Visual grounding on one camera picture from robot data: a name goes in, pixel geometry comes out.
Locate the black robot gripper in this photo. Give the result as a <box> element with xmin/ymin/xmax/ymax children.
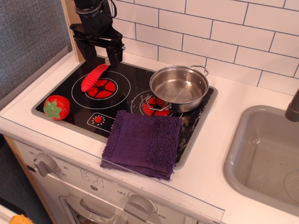
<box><xmin>70</xmin><ymin>5</ymin><xmax>123</xmax><ymax>69</ymax></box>

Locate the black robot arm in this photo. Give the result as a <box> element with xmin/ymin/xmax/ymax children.
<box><xmin>70</xmin><ymin>0</ymin><xmax>125</xmax><ymax>69</ymax></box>

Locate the red toy strawberry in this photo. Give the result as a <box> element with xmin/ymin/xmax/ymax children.
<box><xmin>43</xmin><ymin>95</ymin><xmax>70</xmax><ymax>120</ymax></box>

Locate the purple folded towel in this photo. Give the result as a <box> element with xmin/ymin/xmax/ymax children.
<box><xmin>101</xmin><ymin>110</ymin><xmax>181</xmax><ymax>180</ymax></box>

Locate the red ribbed toy pepper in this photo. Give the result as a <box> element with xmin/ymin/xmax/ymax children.
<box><xmin>81</xmin><ymin>64</ymin><xmax>109</xmax><ymax>92</ymax></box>

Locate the black toy stovetop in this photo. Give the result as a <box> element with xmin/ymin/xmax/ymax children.
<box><xmin>31</xmin><ymin>57</ymin><xmax>218</xmax><ymax>169</ymax></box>

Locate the red stove dial button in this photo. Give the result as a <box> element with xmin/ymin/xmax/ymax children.
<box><xmin>94</xmin><ymin>116</ymin><xmax>102</xmax><ymax>124</ymax></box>

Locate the grey fabric panel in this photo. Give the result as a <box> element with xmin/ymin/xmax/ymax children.
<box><xmin>0</xmin><ymin>0</ymin><xmax>72</xmax><ymax>99</ymax></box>

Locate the stainless steel pot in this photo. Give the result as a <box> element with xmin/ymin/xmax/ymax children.
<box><xmin>146</xmin><ymin>65</ymin><xmax>209</xmax><ymax>113</ymax></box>

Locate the grey left oven knob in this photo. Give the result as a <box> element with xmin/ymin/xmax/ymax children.
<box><xmin>34</xmin><ymin>153</ymin><xmax>57</xmax><ymax>177</ymax></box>

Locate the grey oven knob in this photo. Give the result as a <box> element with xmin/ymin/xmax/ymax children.
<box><xmin>124</xmin><ymin>195</ymin><xmax>154</xmax><ymax>222</ymax></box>
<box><xmin>34</xmin><ymin>153</ymin><xmax>57</xmax><ymax>177</ymax></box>

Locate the white toy oven front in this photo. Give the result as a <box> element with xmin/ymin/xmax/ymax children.
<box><xmin>15</xmin><ymin>141</ymin><xmax>224</xmax><ymax>224</ymax></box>

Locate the grey right oven knob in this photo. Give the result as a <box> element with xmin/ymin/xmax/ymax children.
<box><xmin>124</xmin><ymin>195</ymin><xmax>154</xmax><ymax>222</ymax></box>

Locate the orange object at corner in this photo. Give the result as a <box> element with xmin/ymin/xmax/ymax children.
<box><xmin>9</xmin><ymin>214</ymin><xmax>33</xmax><ymax>224</ymax></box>

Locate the grey toy sink basin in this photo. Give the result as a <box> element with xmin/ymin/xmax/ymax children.
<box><xmin>223</xmin><ymin>105</ymin><xmax>299</xmax><ymax>216</ymax></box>

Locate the grey faucet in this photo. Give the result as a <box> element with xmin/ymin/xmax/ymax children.
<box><xmin>285</xmin><ymin>90</ymin><xmax>299</xmax><ymax>122</ymax></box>

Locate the wooden side post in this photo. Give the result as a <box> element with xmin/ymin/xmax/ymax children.
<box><xmin>61</xmin><ymin>0</ymin><xmax>84</xmax><ymax>63</ymax></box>

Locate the black cable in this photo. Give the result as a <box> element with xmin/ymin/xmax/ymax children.
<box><xmin>106</xmin><ymin>0</ymin><xmax>117</xmax><ymax>19</ymax></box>

